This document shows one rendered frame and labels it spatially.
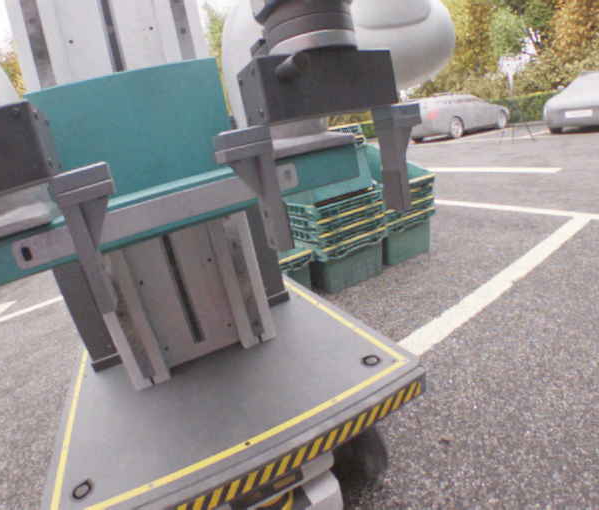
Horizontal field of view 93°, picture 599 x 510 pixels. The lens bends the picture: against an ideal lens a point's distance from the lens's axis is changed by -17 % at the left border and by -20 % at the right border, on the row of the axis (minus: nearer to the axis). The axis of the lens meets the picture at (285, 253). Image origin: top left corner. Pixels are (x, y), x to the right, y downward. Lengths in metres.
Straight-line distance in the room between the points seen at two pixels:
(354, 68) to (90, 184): 0.22
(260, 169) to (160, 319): 0.56
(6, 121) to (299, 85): 0.20
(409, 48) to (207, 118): 0.36
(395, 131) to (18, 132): 0.30
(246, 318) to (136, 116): 0.47
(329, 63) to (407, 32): 0.32
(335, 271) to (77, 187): 1.47
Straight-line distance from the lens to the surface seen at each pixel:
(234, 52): 0.58
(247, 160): 0.27
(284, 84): 0.27
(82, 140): 0.65
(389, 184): 0.35
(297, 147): 0.53
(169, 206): 0.48
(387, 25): 0.59
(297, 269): 1.56
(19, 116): 0.25
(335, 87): 0.29
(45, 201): 0.55
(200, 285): 0.77
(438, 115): 11.10
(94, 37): 0.78
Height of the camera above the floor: 0.74
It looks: 18 degrees down
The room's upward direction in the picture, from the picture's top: 12 degrees counter-clockwise
